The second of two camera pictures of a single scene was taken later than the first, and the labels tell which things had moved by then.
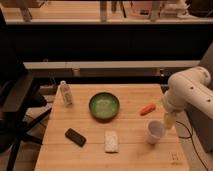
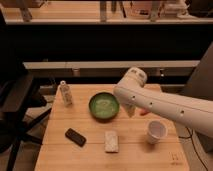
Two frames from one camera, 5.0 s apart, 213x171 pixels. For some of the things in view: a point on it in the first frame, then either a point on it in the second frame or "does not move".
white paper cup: [155, 131] does not move
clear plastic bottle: [66, 93] does not move
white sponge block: [111, 141] does not move
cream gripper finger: [169, 120] to [130, 109]
